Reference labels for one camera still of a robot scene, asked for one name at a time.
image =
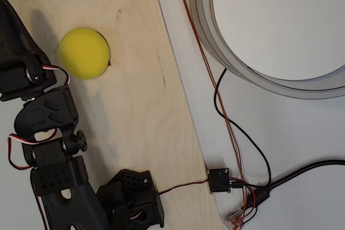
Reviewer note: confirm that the round yellow sponge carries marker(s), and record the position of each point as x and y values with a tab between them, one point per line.
83	52

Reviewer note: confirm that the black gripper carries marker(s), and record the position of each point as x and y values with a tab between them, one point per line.
16	77

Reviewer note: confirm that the red square plastic plate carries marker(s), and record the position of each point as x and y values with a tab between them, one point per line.
109	63

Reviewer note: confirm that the large grey round shade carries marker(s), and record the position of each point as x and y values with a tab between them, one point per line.
205	20

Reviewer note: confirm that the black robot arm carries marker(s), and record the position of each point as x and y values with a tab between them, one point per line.
59	187

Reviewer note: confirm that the small black controller board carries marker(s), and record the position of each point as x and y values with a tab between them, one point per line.
219	180

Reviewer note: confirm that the light plywood board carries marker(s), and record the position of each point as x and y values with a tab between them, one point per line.
134	106

